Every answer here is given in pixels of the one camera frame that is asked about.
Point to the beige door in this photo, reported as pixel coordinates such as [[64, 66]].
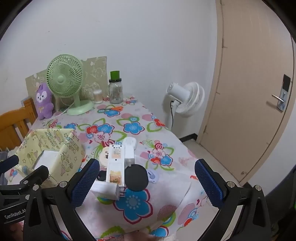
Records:
[[249, 92]]

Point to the glass jar with green lid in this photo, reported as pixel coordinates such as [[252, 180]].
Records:
[[115, 92]]

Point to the purple plush toy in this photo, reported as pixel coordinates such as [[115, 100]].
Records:
[[44, 99]]

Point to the white plug adapter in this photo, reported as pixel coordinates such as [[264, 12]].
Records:
[[106, 190]]

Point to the small black object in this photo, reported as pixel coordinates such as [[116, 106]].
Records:
[[100, 177]]

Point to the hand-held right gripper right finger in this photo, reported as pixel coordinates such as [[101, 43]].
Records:
[[208, 183]]

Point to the orange scissors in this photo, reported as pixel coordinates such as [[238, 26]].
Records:
[[114, 108]]

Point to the green desk fan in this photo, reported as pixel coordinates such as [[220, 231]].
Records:
[[64, 78]]

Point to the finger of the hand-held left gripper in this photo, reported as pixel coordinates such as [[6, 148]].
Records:
[[39, 172], [9, 163]]

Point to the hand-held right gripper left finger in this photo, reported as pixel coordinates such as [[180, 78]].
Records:
[[86, 183]]

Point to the black round case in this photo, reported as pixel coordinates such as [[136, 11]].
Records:
[[136, 178]]

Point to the white standing fan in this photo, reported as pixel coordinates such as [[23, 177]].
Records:
[[192, 97]]

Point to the green patterned board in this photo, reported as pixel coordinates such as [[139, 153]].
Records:
[[94, 69]]

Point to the white charger block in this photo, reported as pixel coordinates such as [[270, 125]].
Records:
[[129, 158]]

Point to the cotton swab container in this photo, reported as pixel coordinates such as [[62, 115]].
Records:
[[97, 96]]

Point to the wooden chair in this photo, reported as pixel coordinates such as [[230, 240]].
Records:
[[11, 125]]

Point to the white oval device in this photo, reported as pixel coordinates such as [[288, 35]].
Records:
[[129, 142]]

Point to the white remote control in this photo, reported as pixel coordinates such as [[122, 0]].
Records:
[[115, 166]]

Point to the floral tablecloth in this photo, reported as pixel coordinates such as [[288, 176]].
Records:
[[138, 122]]

